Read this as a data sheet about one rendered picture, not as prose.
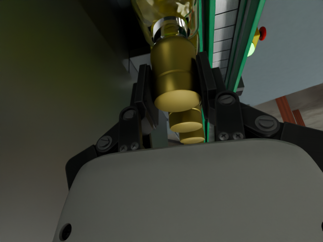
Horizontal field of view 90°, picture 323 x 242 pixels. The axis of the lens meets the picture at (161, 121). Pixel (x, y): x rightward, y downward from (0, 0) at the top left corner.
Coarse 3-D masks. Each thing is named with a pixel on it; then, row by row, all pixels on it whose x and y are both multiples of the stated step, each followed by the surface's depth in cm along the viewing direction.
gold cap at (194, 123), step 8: (168, 112) 17; (176, 112) 16; (184, 112) 15; (192, 112) 15; (200, 112) 17; (176, 120) 16; (184, 120) 15; (192, 120) 15; (200, 120) 16; (176, 128) 16; (184, 128) 17; (192, 128) 17
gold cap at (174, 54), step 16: (160, 48) 11; (176, 48) 11; (192, 48) 12; (160, 64) 11; (176, 64) 10; (192, 64) 11; (160, 80) 11; (176, 80) 10; (192, 80) 10; (160, 96) 10; (176, 96) 10; (192, 96) 11
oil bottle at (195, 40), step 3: (198, 33) 17; (195, 36) 17; (198, 36) 17; (192, 39) 17; (195, 39) 17; (198, 39) 17; (192, 42) 17; (195, 42) 17; (198, 42) 17; (195, 45) 17; (198, 45) 17; (150, 48) 19; (195, 48) 17; (198, 48) 17; (195, 51) 17; (198, 51) 18; (198, 54) 18
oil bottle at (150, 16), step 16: (144, 0) 12; (160, 0) 12; (176, 0) 12; (192, 0) 12; (144, 16) 13; (160, 16) 13; (176, 16) 13; (192, 16) 13; (144, 32) 14; (192, 32) 14
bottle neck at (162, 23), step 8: (168, 16) 12; (160, 24) 13; (168, 24) 12; (176, 24) 12; (184, 24) 13; (152, 32) 14; (160, 32) 12; (168, 32) 12; (176, 32) 12; (184, 32) 12
